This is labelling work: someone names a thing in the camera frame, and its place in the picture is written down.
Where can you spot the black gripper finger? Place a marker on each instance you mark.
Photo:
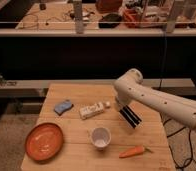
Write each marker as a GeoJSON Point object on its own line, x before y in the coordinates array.
{"type": "Point", "coordinates": [137, 119]}
{"type": "Point", "coordinates": [127, 119]}

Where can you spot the white eraser block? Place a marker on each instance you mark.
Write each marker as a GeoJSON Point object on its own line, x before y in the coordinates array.
{"type": "Point", "coordinates": [93, 110]}

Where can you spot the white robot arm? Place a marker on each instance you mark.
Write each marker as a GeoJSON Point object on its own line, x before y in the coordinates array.
{"type": "Point", "coordinates": [129, 87]}

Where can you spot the white ceramic cup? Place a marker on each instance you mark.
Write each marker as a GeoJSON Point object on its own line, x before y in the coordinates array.
{"type": "Point", "coordinates": [100, 138]}

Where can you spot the orange carrot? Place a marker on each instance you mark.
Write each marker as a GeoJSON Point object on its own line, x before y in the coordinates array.
{"type": "Point", "coordinates": [133, 151]}

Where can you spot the blue sponge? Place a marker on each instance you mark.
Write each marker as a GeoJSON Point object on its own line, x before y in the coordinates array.
{"type": "Point", "coordinates": [63, 107]}

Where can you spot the orange plate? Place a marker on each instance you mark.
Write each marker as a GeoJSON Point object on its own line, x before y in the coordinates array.
{"type": "Point", "coordinates": [44, 141]}

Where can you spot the black bowl on bench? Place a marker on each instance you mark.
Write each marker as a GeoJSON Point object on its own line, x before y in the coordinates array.
{"type": "Point", "coordinates": [111, 20]}

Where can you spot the red box on bench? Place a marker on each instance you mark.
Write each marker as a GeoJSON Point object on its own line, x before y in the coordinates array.
{"type": "Point", "coordinates": [133, 18]}

